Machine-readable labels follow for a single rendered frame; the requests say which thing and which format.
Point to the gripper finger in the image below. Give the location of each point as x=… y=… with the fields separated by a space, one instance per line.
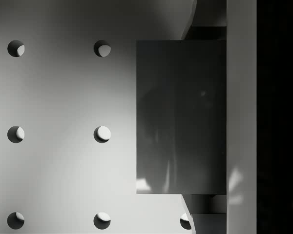
x=208 y=14
x=208 y=219

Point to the grey cube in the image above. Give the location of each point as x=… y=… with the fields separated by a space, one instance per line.
x=180 y=117

